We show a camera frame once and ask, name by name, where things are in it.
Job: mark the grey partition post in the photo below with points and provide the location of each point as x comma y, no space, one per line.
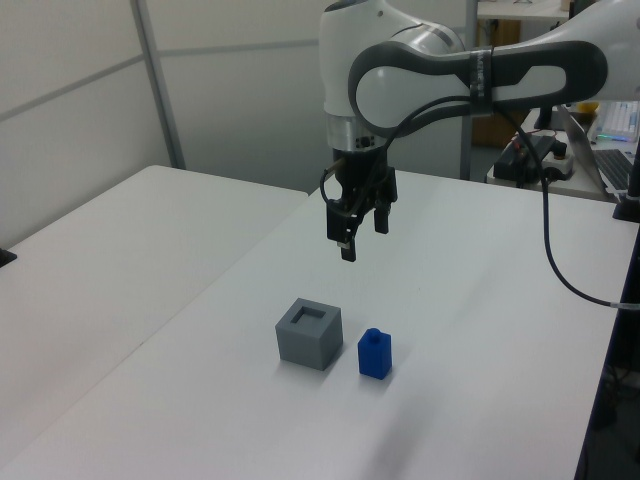
466,150
160,85

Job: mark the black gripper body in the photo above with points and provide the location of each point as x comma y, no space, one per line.
362,175

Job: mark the silver laptop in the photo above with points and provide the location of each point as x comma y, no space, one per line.
580,147

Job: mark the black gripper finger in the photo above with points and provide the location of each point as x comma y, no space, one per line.
338,222
381,220

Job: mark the grey hollow cuboid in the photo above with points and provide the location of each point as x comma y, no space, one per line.
307,340

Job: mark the black power strip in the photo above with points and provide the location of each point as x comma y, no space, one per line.
509,161

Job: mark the yellow object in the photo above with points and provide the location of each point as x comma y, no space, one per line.
586,109

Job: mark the black table clamp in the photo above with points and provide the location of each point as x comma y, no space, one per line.
7,258

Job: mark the white emergency stop box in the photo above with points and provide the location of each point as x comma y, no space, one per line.
560,162

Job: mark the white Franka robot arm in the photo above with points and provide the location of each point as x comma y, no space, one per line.
345,60

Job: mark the blue block with knob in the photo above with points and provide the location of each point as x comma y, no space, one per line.
375,357

